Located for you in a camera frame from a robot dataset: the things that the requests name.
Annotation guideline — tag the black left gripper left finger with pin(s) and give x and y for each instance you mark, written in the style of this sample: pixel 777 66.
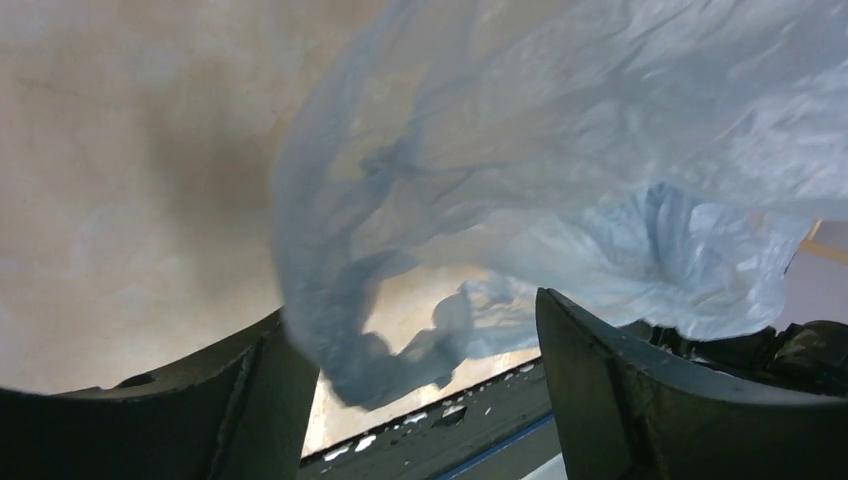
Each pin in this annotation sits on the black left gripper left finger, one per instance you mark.
pixel 237 409

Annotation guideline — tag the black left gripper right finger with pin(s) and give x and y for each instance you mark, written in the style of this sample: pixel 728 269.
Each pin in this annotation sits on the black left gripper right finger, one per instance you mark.
pixel 625 409

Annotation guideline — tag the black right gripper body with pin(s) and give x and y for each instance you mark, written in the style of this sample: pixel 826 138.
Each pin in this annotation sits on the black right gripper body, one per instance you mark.
pixel 809 357

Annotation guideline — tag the light blue plastic trash bag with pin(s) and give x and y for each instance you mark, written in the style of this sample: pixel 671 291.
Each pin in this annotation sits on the light blue plastic trash bag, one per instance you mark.
pixel 651 160

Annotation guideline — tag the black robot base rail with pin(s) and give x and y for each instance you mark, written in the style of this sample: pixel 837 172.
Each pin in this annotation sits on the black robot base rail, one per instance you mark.
pixel 500 428

